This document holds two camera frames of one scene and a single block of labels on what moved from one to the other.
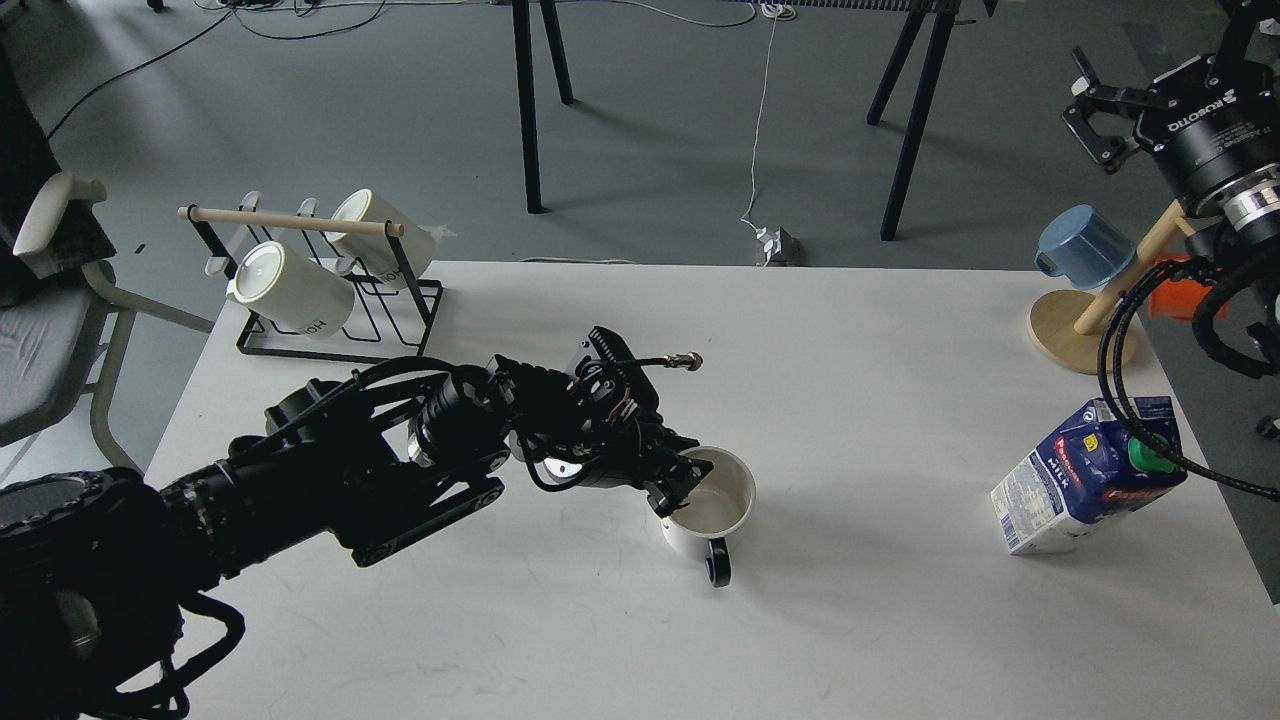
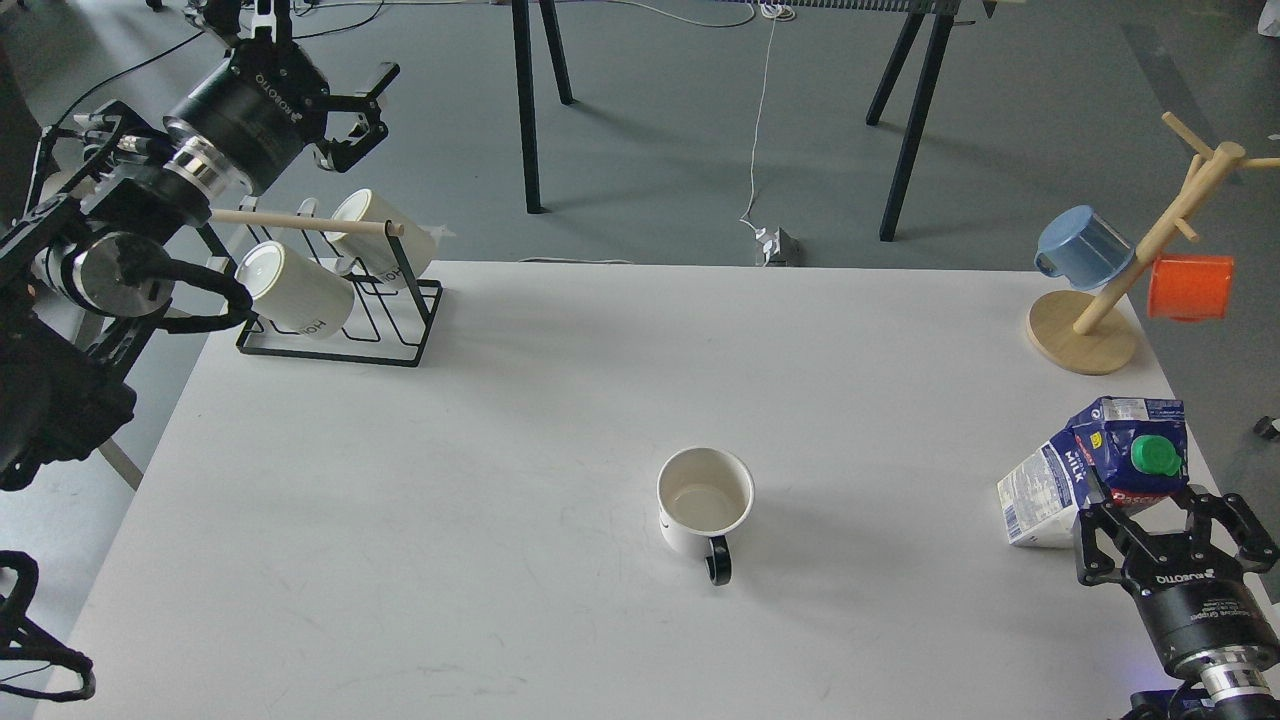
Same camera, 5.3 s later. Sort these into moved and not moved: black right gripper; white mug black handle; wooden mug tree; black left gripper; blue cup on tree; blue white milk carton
Moved: black right gripper; black left gripper
Not moved: white mug black handle; wooden mug tree; blue white milk carton; blue cup on tree
